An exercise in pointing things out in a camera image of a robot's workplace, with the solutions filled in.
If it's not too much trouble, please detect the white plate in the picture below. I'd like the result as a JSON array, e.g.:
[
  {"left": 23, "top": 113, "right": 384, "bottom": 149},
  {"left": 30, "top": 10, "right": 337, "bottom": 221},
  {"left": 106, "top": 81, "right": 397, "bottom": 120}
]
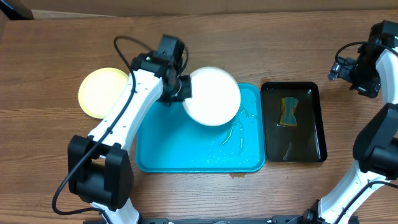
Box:
[{"left": 183, "top": 67, "right": 241, "bottom": 126}]

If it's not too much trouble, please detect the yellow plate with stain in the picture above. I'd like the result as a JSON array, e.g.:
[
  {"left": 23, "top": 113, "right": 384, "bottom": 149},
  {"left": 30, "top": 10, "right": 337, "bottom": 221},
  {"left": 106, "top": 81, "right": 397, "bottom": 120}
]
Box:
[{"left": 78, "top": 67, "right": 128, "bottom": 119}]

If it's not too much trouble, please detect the green yellow sponge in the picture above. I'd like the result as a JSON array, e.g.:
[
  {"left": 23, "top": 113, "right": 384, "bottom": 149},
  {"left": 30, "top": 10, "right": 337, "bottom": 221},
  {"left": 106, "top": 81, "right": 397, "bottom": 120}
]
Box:
[{"left": 279, "top": 97, "right": 299, "bottom": 127}]

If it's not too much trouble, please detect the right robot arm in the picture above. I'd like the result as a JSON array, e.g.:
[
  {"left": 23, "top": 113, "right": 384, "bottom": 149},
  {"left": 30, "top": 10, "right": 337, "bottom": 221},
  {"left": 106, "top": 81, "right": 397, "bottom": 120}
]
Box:
[{"left": 291, "top": 21, "right": 397, "bottom": 223}]

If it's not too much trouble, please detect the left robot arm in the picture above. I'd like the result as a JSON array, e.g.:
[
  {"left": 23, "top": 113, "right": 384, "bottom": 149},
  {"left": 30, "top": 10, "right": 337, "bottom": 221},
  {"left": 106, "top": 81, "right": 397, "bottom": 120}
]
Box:
[{"left": 52, "top": 35, "right": 192, "bottom": 223}]

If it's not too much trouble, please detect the blue plastic tray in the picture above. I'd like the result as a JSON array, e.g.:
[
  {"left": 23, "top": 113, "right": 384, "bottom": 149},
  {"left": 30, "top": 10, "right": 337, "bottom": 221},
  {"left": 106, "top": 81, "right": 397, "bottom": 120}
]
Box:
[{"left": 135, "top": 84, "right": 266, "bottom": 173}]

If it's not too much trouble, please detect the black water tray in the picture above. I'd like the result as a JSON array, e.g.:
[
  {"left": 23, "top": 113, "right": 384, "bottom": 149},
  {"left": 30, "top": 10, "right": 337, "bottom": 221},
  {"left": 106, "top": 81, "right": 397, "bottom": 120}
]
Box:
[{"left": 261, "top": 82, "right": 327, "bottom": 162}]

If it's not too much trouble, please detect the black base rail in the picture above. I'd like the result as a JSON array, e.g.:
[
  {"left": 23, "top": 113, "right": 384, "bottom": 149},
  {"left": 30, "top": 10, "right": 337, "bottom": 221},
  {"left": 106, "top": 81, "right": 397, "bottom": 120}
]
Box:
[{"left": 83, "top": 215, "right": 360, "bottom": 224}]

